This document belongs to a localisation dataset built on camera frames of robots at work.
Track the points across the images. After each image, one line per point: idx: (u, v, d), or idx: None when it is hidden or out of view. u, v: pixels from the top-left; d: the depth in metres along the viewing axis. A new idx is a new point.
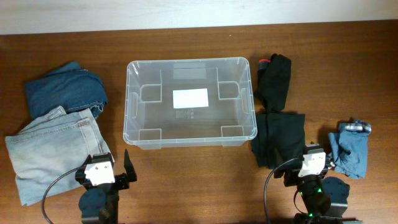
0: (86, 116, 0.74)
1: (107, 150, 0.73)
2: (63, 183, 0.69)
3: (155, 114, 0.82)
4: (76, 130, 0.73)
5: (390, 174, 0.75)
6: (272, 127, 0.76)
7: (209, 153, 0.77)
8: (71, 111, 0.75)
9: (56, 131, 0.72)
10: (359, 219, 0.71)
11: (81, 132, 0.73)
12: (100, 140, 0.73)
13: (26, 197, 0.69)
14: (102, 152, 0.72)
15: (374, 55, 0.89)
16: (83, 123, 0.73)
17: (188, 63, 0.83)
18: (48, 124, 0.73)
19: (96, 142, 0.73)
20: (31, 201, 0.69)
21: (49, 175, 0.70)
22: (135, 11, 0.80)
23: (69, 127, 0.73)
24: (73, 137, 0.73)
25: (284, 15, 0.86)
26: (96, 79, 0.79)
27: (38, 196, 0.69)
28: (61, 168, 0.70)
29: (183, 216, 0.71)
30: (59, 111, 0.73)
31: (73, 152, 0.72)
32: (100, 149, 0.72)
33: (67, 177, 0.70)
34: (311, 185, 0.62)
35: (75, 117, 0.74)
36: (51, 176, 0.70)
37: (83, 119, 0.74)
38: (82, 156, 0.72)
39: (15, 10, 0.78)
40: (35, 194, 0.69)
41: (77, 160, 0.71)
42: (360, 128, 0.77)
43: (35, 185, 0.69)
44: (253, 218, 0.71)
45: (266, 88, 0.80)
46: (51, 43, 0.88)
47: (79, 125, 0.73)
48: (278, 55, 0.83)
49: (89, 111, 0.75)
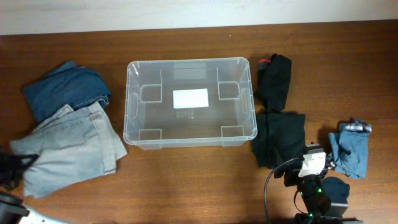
0: (96, 110, 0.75)
1: (119, 142, 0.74)
2: (76, 175, 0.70)
3: (155, 114, 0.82)
4: (88, 124, 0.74)
5: (390, 174, 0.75)
6: (272, 127, 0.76)
7: (209, 153, 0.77)
8: (77, 107, 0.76)
9: (68, 127, 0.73)
10: (359, 219, 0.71)
11: (94, 126, 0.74)
12: (112, 132, 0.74)
13: (37, 191, 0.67)
14: (114, 144, 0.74)
15: (373, 55, 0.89)
16: (95, 116, 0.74)
17: (189, 63, 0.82)
18: (57, 121, 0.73)
19: (109, 134, 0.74)
20: (39, 195, 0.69)
21: (60, 168, 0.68)
22: (134, 10, 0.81)
23: (81, 122, 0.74)
24: (85, 130, 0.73)
25: (283, 15, 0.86)
26: (96, 74, 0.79)
27: (50, 188, 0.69)
28: (74, 161, 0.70)
29: (183, 216, 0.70)
30: (66, 109, 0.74)
31: (86, 144, 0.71)
32: (112, 142, 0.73)
33: (79, 169, 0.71)
34: (311, 184, 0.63)
35: (85, 112, 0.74)
36: (63, 168, 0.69)
37: (94, 112, 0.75)
38: (96, 147, 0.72)
39: (14, 10, 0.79)
40: (44, 187, 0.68)
41: (91, 152, 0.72)
42: (360, 128, 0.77)
43: (44, 179, 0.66)
44: (253, 218, 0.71)
45: (266, 88, 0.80)
46: (51, 42, 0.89)
47: (92, 119, 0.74)
48: (278, 56, 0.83)
49: (98, 104, 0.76)
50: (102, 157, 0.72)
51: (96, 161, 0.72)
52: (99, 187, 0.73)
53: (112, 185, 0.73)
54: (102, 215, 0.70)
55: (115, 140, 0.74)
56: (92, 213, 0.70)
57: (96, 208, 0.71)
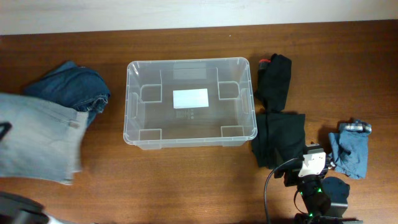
0: (79, 121, 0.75)
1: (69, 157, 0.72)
2: (32, 167, 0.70)
3: (155, 114, 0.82)
4: (65, 128, 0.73)
5: (390, 174, 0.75)
6: (272, 127, 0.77)
7: (209, 153, 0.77)
8: (76, 107, 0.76)
9: (46, 115, 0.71)
10: (359, 219, 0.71)
11: (69, 131, 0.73)
12: (72, 145, 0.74)
13: None
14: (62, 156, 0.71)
15: (373, 55, 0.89)
16: (74, 125, 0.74)
17: (189, 63, 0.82)
18: (43, 104, 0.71)
19: (72, 147, 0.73)
20: None
21: (18, 152, 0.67)
22: (135, 10, 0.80)
23: (60, 121, 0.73)
24: (59, 130, 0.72)
25: (283, 15, 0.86)
26: (95, 73, 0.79)
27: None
28: (36, 152, 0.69)
29: (183, 216, 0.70)
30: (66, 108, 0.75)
31: (52, 144, 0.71)
32: (69, 154, 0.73)
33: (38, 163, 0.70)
34: (311, 184, 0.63)
35: (71, 115, 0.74)
36: (21, 153, 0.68)
37: (75, 121, 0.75)
38: (60, 151, 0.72)
39: (14, 10, 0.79)
40: None
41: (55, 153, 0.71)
42: (360, 128, 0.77)
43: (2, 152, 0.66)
44: (253, 218, 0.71)
45: (266, 88, 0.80)
46: (51, 42, 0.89)
47: (71, 126, 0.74)
48: (278, 55, 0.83)
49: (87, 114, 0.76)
50: (58, 163, 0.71)
51: (55, 164, 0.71)
52: (99, 186, 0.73)
53: (112, 185, 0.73)
54: (102, 215, 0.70)
55: (68, 152, 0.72)
56: (92, 213, 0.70)
57: (96, 208, 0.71)
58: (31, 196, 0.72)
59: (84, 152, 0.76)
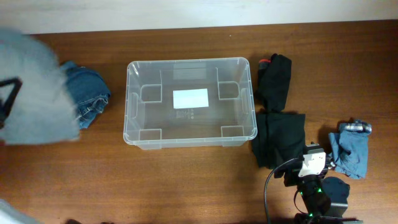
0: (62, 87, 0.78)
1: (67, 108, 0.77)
2: (27, 123, 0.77)
3: (155, 114, 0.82)
4: (56, 88, 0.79)
5: (391, 174, 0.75)
6: (273, 127, 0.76)
7: (209, 153, 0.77)
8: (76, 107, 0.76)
9: (38, 76, 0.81)
10: (359, 219, 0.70)
11: (58, 93, 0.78)
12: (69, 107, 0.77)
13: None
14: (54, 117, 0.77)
15: (373, 54, 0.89)
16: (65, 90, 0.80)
17: (189, 63, 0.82)
18: (30, 67, 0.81)
19: (64, 110, 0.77)
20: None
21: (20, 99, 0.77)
22: (135, 10, 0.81)
23: (55, 83, 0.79)
24: (50, 89, 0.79)
25: (283, 15, 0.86)
26: (95, 74, 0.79)
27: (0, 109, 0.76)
28: (32, 104, 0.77)
29: (183, 216, 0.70)
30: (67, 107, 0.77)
31: (48, 100, 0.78)
32: (63, 111, 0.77)
33: (32, 118, 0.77)
34: (311, 184, 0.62)
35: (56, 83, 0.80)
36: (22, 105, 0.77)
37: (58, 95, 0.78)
38: (54, 107, 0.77)
39: (15, 10, 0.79)
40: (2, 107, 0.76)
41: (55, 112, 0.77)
42: (360, 128, 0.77)
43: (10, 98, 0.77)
44: (252, 218, 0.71)
45: (267, 88, 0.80)
46: (51, 42, 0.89)
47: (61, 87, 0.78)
48: (278, 55, 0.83)
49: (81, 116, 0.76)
50: (53, 118, 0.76)
51: (46, 122, 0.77)
52: (99, 186, 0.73)
53: (112, 185, 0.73)
54: (102, 215, 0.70)
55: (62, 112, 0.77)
56: (92, 213, 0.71)
57: (96, 208, 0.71)
58: (32, 196, 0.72)
59: (84, 152, 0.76)
